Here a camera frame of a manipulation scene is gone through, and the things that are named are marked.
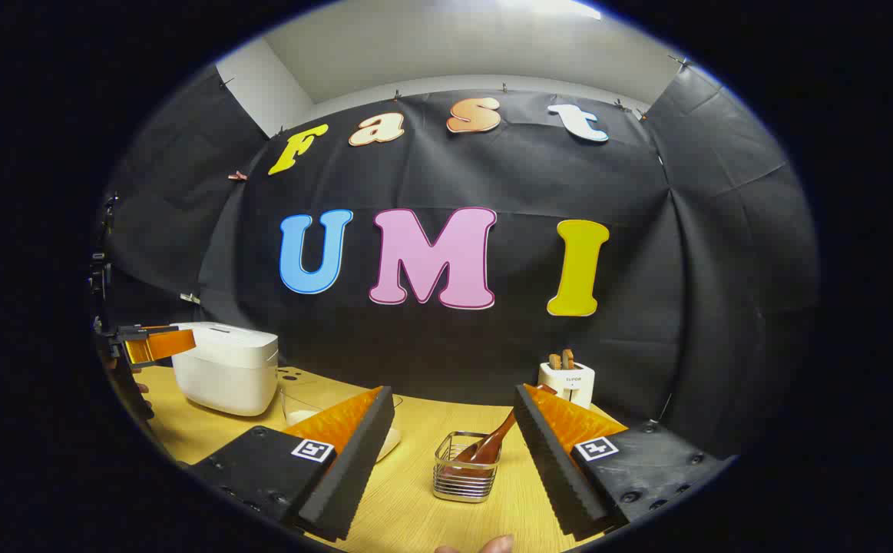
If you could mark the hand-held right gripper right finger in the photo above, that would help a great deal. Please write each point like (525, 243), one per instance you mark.
(553, 461)

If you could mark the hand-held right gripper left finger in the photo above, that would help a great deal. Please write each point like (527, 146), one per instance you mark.
(354, 461)

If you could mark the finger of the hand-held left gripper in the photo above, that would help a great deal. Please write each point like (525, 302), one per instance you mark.
(158, 346)

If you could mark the brown wooden spoon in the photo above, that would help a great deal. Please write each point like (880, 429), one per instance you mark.
(484, 449)

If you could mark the white rice cooker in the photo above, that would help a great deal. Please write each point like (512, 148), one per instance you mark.
(223, 376)

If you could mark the silver metal clip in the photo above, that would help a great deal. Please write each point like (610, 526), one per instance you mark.
(190, 298)

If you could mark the white toaster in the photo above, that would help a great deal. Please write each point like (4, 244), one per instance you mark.
(573, 384)

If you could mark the clear glass bowl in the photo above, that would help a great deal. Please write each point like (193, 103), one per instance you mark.
(300, 399)

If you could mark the black backdrop cloth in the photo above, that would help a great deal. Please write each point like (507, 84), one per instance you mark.
(492, 361)

